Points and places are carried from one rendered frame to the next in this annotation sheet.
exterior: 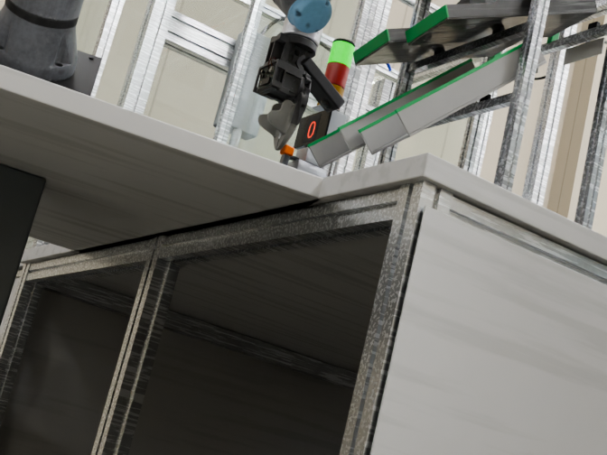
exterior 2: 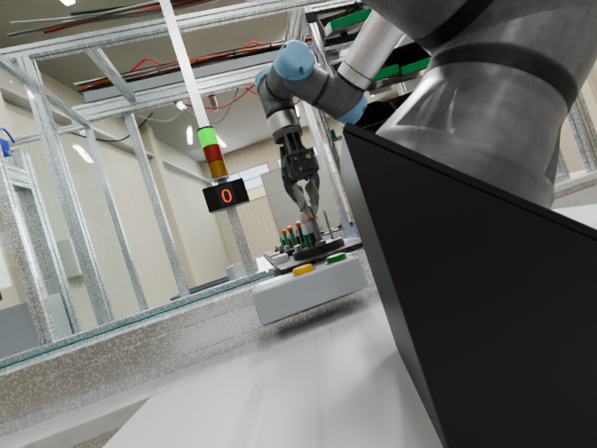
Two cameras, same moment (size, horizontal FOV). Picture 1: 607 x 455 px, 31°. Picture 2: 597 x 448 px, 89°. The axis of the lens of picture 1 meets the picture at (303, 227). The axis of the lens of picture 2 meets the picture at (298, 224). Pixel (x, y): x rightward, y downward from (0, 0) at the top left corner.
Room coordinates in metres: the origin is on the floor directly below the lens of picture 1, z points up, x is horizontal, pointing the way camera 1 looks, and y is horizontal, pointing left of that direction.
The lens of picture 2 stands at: (1.73, 0.80, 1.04)
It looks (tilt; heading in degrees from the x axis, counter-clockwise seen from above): 1 degrees up; 290
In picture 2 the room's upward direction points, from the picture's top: 18 degrees counter-clockwise
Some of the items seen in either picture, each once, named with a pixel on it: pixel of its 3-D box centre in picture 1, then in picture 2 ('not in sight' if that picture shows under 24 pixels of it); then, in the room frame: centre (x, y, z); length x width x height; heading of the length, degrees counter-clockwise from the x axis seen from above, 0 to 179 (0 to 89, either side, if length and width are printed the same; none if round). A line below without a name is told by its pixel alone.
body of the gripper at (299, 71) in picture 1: (287, 71); (295, 156); (1.94, 0.10, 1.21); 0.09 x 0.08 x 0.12; 119
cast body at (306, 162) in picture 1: (312, 165); (308, 220); (1.99, 0.01, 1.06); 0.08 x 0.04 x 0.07; 119
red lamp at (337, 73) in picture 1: (335, 77); (213, 155); (2.21, 0.01, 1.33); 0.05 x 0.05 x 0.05
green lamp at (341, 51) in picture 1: (340, 56); (208, 139); (2.21, 0.01, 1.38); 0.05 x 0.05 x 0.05
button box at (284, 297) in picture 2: not in sight; (308, 287); (1.95, 0.25, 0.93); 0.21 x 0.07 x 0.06; 29
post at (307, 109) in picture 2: not in sight; (318, 141); (2.13, -1.15, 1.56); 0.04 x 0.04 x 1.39; 29
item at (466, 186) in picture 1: (462, 340); (305, 279); (2.20, -0.37, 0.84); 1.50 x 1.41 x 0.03; 29
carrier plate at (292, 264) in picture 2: not in sight; (320, 255); (1.98, 0.02, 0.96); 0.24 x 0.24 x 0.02; 29
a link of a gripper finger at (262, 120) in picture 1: (271, 125); (303, 200); (1.96, 0.10, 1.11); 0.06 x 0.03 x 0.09; 119
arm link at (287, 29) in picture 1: (302, 33); (285, 125); (1.94, 0.09, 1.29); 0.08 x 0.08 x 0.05
